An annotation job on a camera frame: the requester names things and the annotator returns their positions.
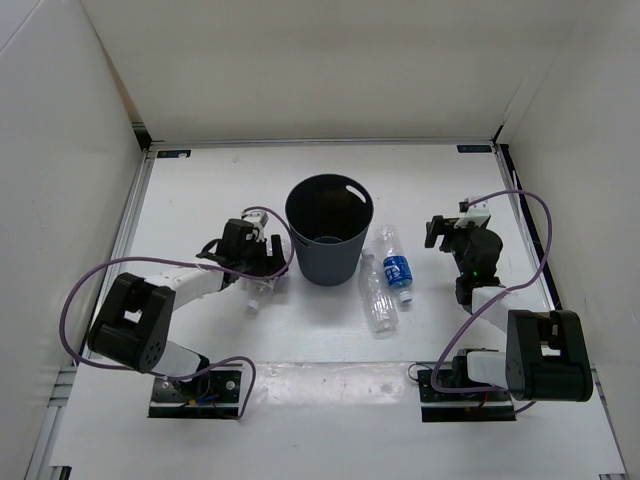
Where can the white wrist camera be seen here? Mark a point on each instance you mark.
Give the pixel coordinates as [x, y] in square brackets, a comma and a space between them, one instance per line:
[473, 214]
[259, 219]

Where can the clear bottle white blue label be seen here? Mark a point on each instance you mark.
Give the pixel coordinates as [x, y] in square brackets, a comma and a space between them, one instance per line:
[260, 293]

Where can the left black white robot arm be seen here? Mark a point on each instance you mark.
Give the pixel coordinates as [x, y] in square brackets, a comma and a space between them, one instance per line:
[132, 326]

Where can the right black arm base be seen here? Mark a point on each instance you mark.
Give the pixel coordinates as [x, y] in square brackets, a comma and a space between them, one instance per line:
[437, 407]

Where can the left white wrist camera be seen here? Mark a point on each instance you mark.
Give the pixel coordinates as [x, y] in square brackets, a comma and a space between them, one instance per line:
[259, 219]

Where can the clear unlabelled plastic bottle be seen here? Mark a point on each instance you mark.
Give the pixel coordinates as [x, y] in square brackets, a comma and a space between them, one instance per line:
[377, 302]

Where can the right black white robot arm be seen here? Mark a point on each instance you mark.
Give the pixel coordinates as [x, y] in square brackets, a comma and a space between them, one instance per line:
[545, 357]

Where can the left dark corner label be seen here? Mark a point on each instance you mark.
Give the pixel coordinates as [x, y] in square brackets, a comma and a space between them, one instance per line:
[173, 154]

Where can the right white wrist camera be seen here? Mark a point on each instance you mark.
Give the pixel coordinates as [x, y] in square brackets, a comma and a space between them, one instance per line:
[473, 214]

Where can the right dark corner label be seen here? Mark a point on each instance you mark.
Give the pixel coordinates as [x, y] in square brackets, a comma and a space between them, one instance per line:
[474, 149]

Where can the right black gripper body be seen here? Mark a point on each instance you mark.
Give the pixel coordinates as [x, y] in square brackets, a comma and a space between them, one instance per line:
[459, 248]

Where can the right black frame rail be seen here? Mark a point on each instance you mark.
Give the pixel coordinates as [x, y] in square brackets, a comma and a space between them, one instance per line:
[527, 226]

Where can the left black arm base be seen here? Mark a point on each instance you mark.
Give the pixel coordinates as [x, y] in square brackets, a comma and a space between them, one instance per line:
[215, 395]

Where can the dark grey plastic bin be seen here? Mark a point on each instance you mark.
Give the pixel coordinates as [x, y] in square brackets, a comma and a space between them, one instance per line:
[329, 216]

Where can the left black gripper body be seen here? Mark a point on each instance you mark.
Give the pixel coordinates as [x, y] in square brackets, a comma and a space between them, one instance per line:
[254, 259]

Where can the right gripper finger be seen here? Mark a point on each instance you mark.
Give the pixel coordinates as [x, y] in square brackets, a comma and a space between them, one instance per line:
[451, 234]
[434, 228]

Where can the dark corner label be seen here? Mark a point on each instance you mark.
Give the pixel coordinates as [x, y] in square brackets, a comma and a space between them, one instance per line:
[474, 149]
[173, 154]

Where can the left aluminium frame rail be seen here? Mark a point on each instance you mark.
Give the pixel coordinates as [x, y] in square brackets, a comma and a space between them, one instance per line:
[39, 466]

